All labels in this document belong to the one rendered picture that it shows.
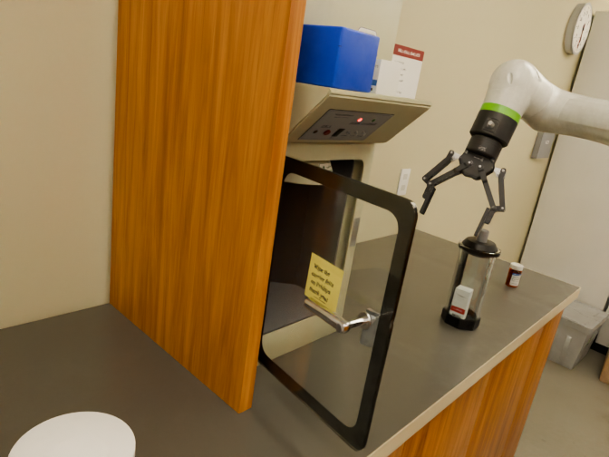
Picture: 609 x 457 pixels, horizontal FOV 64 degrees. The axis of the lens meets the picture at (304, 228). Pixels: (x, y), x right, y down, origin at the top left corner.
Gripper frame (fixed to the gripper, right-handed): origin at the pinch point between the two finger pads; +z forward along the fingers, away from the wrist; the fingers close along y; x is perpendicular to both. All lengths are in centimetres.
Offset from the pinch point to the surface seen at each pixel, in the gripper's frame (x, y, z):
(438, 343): 9.5, 8.5, 28.6
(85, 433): -73, -15, 45
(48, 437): -76, -17, 46
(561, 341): 239, 54, 26
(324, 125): -43.1, -18.2, -3.6
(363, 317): -49, 3, 21
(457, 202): 142, -25, -21
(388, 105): -35.5, -12.2, -12.1
